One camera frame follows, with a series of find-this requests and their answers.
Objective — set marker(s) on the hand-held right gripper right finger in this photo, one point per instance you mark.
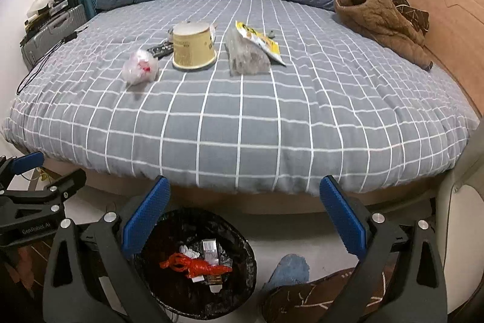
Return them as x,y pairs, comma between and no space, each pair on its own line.
340,205

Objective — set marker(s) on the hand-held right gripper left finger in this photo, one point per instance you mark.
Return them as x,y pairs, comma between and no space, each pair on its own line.
149,202

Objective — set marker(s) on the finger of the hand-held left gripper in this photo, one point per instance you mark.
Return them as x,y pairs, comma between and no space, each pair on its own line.
28,162
64,185

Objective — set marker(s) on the white tissue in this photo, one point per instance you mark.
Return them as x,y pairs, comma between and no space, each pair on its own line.
189,252

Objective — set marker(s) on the small white box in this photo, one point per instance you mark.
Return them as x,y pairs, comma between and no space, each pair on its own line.
210,249

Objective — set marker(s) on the red plastic bag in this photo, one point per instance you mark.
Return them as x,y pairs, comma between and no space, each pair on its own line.
196,266

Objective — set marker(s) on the black lined trash bin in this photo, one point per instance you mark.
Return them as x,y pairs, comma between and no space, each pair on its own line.
234,270

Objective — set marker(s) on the clear plastic bag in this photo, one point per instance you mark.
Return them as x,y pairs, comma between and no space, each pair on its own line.
140,67

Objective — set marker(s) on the black snack packet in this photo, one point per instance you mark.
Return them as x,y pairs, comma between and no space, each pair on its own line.
160,50

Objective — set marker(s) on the yellow paper cup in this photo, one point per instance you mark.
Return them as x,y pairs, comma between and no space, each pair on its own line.
193,50

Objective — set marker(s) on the yellow white snack packet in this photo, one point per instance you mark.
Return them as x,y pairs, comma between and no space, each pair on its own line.
264,43

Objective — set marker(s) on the blue slipper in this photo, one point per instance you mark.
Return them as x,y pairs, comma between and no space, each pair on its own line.
289,268

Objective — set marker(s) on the person's brown patterned leg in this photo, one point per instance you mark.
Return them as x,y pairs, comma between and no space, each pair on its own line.
302,300

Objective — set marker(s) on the beige furniture panel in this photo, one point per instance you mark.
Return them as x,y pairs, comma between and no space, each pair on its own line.
465,213

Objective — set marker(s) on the grey suitcase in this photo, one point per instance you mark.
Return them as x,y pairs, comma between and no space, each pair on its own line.
53,31

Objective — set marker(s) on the white plastic item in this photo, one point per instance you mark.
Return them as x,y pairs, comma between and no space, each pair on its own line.
41,1

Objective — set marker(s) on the small green scrap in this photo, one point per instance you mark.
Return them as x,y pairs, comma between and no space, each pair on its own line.
271,33

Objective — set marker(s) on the brown fleece coat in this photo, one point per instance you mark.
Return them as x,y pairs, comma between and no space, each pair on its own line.
378,20

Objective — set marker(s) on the tan headboard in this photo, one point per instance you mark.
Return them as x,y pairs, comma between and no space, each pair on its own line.
453,43

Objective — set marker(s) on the brown patterned cushion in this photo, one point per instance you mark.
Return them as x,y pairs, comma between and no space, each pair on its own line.
410,12

